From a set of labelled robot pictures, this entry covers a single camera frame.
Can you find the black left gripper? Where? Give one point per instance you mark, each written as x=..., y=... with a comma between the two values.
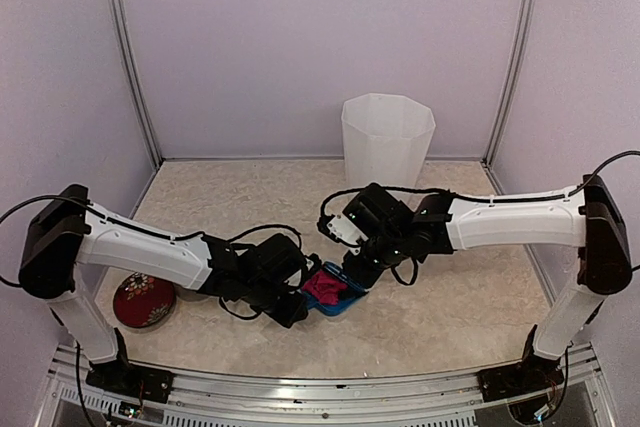
x=288, y=317

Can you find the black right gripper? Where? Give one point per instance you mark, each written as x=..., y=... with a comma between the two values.
x=362, y=277

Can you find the blue dustpan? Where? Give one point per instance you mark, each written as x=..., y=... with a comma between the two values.
x=351, y=295

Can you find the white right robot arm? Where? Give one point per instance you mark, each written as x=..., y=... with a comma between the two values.
x=381, y=232

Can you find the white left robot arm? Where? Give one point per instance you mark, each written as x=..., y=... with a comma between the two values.
x=71, y=231

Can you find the white translucent plastic bin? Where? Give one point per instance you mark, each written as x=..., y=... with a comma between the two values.
x=385, y=139

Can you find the dark red floral bowl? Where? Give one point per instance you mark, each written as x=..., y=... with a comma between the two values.
x=143, y=301

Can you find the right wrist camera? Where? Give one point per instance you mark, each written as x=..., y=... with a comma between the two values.
x=341, y=230

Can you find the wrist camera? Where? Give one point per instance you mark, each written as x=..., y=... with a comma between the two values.
x=313, y=265
x=341, y=230

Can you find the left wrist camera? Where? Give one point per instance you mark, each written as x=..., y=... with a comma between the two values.
x=313, y=265

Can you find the aluminium front rail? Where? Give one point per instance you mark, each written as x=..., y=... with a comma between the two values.
x=207, y=399

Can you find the aluminium corner post right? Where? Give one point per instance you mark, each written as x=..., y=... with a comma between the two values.
x=508, y=91

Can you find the aluminium corner post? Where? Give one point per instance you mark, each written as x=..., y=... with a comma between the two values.
x=141, y=111
x=508, y=91

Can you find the aluminium corner post left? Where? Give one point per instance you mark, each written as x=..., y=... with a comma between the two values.
x=141, y=111

